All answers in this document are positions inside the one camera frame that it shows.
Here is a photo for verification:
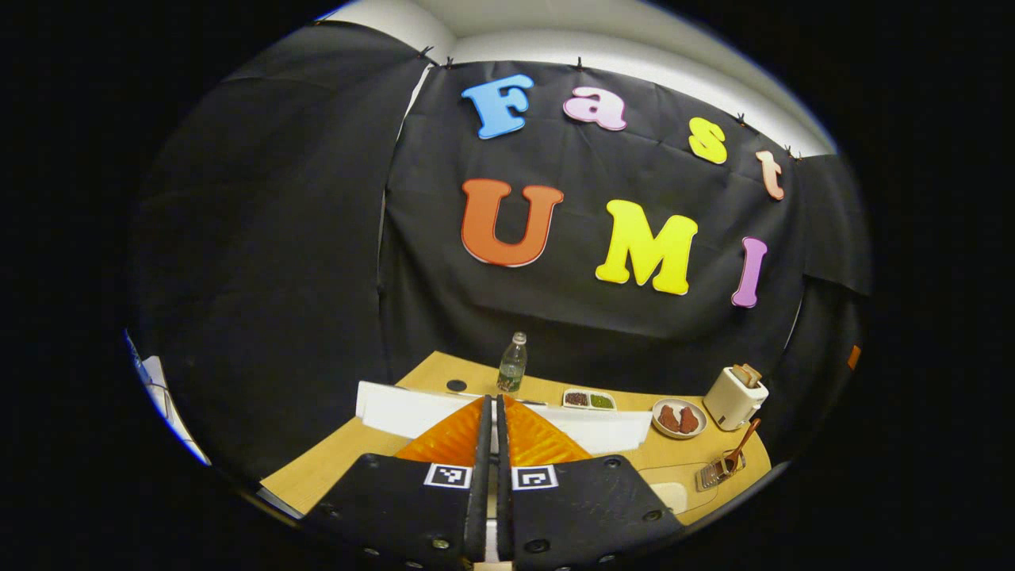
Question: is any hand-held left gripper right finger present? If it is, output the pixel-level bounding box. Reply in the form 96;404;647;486
496;394;687;571

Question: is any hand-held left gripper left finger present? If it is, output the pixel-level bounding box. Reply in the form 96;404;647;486
301;395;495;571

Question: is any white rice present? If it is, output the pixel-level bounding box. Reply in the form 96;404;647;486
650;481;689;515

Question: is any white rice cooker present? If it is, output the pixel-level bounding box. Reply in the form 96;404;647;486
354;381;653;456

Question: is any metal wire chopstick holder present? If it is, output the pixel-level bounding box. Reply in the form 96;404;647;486
696;452;746;492

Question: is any brown wooden spoon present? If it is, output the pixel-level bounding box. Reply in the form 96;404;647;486
718;418;762;475

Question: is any white divided condiment dish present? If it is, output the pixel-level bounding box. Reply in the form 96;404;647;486
562;388;617;412

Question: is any white round plate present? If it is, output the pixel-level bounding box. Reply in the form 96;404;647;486
652;398;708;439

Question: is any white toaster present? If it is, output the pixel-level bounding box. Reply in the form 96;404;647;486
703;363;770;431

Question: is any clear plastic water bottle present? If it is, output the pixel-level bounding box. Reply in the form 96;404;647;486
497;331;528;394

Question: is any white sheet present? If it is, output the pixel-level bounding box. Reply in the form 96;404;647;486
139;355;211;466

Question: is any black backdrop cloth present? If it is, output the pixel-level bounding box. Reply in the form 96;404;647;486
127;22;873;485

